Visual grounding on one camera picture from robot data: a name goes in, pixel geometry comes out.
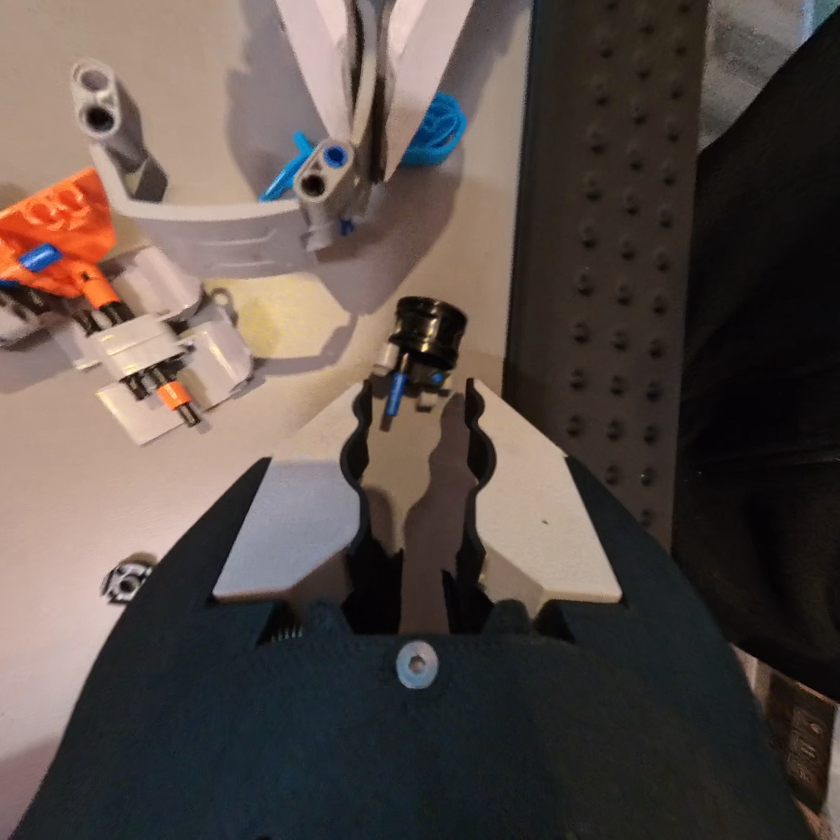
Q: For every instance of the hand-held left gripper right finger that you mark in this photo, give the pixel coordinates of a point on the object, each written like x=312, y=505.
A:
x=544, y=525

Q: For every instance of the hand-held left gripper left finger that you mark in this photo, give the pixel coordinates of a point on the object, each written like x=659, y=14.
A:
x=289, y=525

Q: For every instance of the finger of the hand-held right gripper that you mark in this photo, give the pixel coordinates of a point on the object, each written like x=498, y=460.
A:
x=315, y=52
x=420, y=59

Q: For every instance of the grey black wheel Lego assembly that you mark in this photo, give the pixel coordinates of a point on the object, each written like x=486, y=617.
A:
x=216, y=229

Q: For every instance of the black wheel hub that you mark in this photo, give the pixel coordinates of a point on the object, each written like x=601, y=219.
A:
x=426, y=328

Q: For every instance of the grey orange axle assembly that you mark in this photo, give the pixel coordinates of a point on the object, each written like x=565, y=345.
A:
x=138, y=341

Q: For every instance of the light blue plastic tool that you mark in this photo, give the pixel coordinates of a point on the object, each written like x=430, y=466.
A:
x=439, y=131

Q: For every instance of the dark grey round plate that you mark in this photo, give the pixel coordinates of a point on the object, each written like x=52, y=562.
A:
x=126, y=581

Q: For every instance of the black dimpled panel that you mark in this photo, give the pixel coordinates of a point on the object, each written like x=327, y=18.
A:
x=604, y=262

